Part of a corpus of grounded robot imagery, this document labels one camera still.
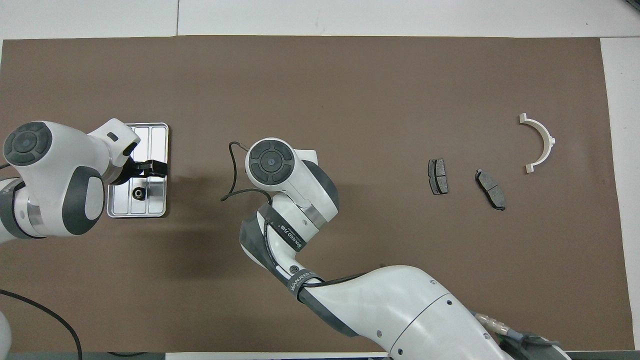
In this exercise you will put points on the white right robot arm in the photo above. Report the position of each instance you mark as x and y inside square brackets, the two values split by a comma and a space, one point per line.
[400, 310]

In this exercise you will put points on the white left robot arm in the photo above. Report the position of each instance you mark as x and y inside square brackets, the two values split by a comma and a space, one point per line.
[50, 170]

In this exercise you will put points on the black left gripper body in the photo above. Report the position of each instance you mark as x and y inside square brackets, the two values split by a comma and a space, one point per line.
[129, 170]

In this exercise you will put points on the dark grey curved brake pad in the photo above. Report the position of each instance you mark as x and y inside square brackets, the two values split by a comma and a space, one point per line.
[490, 189]

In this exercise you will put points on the white curved plastic bracket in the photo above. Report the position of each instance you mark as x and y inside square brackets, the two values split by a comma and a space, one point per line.
[546, 137]

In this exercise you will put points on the dark grey rectangular brake pad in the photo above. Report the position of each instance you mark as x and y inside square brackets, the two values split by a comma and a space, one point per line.
[438, 176]

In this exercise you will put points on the small black round part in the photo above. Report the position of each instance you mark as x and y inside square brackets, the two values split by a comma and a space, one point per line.
[133, 193]

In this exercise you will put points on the silver metal tray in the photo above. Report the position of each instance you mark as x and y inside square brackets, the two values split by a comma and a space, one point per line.
[157, 200]

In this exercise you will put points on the brown table mat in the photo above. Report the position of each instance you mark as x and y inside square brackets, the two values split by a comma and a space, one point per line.
[350, 100]

